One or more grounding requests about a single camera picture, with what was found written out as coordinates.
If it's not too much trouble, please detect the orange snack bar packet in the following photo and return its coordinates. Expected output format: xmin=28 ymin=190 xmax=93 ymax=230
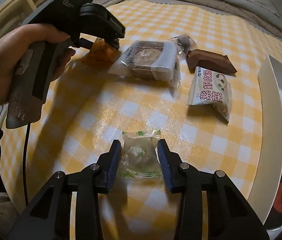
xmin=81 ymin=38 xmax=121 ymax=67

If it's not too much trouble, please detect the white cardboard tray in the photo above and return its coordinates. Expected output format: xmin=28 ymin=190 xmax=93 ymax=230
xmin=248 ymin=55 xmax=282 ymax=223

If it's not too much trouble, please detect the small clear dark candy packet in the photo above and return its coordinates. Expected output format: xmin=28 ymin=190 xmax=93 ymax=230
xmin=169 ymin=34 xmax=198 ymax=57

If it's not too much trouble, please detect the white boxed mooncake packet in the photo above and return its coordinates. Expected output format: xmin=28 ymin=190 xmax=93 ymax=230
xmin=108 ymin=41 xmax=180 ymax=88

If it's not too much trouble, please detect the yellow checkered mat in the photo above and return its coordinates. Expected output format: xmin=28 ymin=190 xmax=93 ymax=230
xmin=0 ymin=0 xmax=282 ymax=212

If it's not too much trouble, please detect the green clear candy packet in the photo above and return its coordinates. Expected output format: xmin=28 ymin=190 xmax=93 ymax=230
xmin=118 ymin=129 xmax=162 ymax=179

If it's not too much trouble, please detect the white seaweed snack packet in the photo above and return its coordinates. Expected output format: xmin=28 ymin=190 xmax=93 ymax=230
xmin=187 ymin=67 xmax=232 ymax=122

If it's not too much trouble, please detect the person's left hand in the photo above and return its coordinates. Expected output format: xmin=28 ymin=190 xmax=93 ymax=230
xmin=0 ymin=24 xmax=70 ymax=105

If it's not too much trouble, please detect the brown snack packet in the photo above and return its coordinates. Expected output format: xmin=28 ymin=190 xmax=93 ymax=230
xmin=186 ymin=49 xmax=237 ymax=75

